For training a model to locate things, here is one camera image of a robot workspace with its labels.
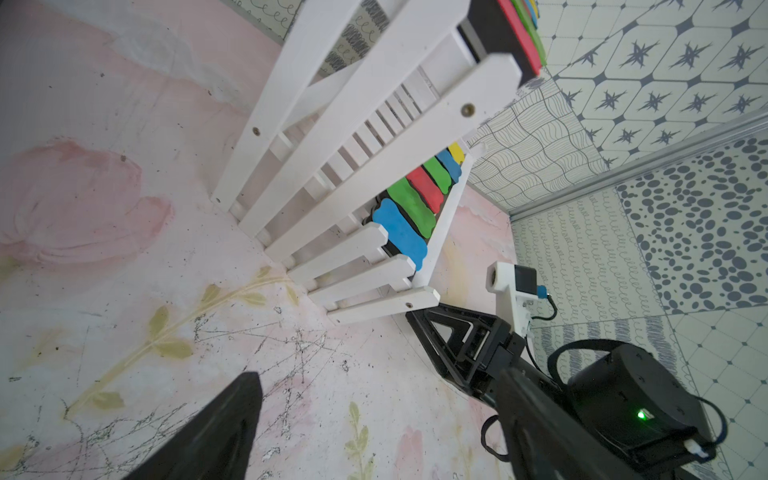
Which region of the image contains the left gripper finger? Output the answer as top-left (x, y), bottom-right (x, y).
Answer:
top-left (127, 372), bottom-right (263, 479)

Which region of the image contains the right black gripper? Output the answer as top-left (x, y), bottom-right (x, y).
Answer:
top-left (405, 303), bottom-right (526, 402)

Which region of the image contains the white wooden slatted shelf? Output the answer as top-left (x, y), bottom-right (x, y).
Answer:
top-left (211, 1), bottom-right (521, 324)

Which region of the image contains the shelf blue eraser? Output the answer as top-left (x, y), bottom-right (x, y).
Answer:
top-left (524, 0), bottom-right (539, 28)
top-left (436, 149), bottom-right (462, 184)
top-left (372, 198), bottom-right (428, 272)

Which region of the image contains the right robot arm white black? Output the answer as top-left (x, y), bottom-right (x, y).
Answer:
top-left (406, 304), bottom-right (728, 479)

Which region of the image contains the lower shelf green eraser outer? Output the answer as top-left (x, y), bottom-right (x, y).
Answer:
top-left (386, 178), bottom-right (436, 240)

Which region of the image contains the shelf green eraser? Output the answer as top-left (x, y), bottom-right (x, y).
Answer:
top-left (386, 178), bottom-right (436, 240)
top-left (511, 0), bottom-right (547, 66)
top-left (422, 157), bottom-right (453, 195)

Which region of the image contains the lower shelf red eraser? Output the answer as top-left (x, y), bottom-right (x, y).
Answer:
top-left (406, 167), bottom-right (445, 215)

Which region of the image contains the shelf red eraser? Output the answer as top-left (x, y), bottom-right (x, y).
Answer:
top-left (406, 167), bottom-right (445, 215)
top-left (458, 0), bottom-right (544, 87)

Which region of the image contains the lower shelf green eraser inner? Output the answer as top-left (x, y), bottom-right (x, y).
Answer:
top-left (422, 157), bottom-right (453, 195)

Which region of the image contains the lower shelf yellow eraser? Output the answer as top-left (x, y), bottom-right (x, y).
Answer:
top-left (448, 142), bottom-right (465, 165)

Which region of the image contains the top shelf red eraser outer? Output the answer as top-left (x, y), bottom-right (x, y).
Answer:
top-left (458, 0), bottom-right (544, 87)

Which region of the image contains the top shelf green eraser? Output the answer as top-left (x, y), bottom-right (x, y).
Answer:
top-left (511, 0), bottom-right (547, 66)

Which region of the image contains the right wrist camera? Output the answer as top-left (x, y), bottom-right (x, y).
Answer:
top-left (486, 261), bottom-right (550, 337)

